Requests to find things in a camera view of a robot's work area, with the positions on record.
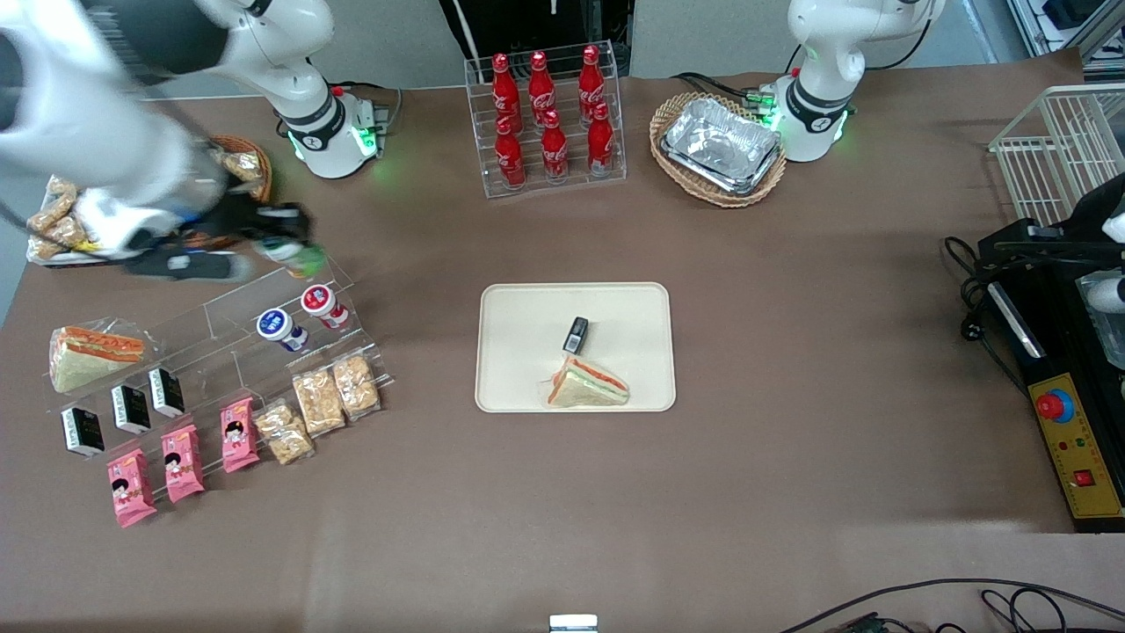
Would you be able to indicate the red emergency stop button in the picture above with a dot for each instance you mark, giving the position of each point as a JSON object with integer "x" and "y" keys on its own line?
{"x": 1053, "y": 404}

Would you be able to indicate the red cola bottle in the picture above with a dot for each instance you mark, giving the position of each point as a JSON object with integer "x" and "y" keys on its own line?
{"x": 503, "y": 88}
{"x": 540, "y": 83}
{"x": 600, "y": 141}
{"x": 509, "y": 158}
{"x": 554, "y": 149}
{"x": 591, "y": 79}

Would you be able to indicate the aluminium foil tray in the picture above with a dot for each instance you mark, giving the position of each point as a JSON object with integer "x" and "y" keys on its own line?
{"x": 721, "y": 145}

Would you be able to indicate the blue cap gum bottle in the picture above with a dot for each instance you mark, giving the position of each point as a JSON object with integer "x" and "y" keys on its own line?
{"x": 281, "y": 330}

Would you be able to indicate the clear acrylic tiered shelf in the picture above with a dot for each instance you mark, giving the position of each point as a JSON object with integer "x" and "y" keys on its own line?
{"x": 220, "y": 352}

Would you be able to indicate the cream plastic tray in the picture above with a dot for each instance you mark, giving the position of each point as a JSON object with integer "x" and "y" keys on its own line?
{"x": 527, "y": 369}

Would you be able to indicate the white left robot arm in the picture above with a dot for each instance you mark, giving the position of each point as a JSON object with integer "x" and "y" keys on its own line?
{"x": 826, "y": 88}

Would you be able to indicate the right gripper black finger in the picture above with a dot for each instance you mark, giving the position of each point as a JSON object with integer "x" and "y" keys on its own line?
{"x": 268, "y": 252}
{"x": 286, "y": 224}

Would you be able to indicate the red cap gum bottle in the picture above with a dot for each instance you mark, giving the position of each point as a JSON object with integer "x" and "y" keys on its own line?
{"x": 323, "y": 306}

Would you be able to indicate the grey metal frame shelf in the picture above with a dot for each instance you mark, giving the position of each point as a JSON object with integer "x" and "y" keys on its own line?
{"x": 1055, "y": 22}

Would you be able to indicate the pink snack packet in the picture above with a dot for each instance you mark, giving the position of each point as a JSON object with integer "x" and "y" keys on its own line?
{"x": 183, "y": 463}
{"x": 130, "y": 488}
{"x": 238, "y": 435}

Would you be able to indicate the brown wicker basket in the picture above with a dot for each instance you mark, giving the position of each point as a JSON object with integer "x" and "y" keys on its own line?
{"x": 257, "y": 189}
{"x": 716, "y": 198}

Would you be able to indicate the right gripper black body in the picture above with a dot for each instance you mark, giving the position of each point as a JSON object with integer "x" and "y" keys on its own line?
{"x": 239, "y": 216}

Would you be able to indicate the green gum bottle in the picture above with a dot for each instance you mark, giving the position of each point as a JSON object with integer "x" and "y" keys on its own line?
{"x": 303, "y": 258}

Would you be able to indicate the person in black clothes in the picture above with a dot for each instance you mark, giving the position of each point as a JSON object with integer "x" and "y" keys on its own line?
{"x": 492, "y": 26}

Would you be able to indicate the clear acrylic bottle rack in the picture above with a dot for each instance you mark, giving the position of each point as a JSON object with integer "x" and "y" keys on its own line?
{"x": 571, "y": 189}

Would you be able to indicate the clear plastic container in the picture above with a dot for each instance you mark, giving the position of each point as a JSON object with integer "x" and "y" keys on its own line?
{"x": 1103, "y": 321}

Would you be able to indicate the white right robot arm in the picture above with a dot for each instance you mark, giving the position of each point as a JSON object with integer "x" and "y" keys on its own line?
{"x": 70, "y": 114}

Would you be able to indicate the peanut brittle packet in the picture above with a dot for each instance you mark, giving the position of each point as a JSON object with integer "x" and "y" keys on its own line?
{"x": 356, "y": 385}
{"x": 318, "y": 402}
{"x": 286, "y": 432}

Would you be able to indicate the clear snack packet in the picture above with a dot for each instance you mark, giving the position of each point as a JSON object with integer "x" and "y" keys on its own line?
{"x": 60, "y": 230}
{"x": 57, "y": 198}
{"x": 242, "y": 167}

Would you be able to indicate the small black box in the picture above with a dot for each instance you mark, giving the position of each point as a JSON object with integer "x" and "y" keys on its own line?
{"x": 576, "y": 335}
{"x": 130, "y": 409}
{"x": 82, "y": 431}
{"x": 166, "y": 392}

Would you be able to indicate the black sealing machine yellow panel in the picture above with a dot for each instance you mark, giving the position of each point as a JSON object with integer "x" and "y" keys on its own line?
{"x": 1055, "y": 352}

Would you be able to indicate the red rocker switch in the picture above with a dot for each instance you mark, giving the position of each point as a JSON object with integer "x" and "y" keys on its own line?
{"x": 1083, "y": 478}

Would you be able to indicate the wrapped triangle sandwich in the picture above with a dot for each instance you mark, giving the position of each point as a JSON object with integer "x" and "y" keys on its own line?
{"x": 587, "y": 387}
{"x": 92, "y": 360}

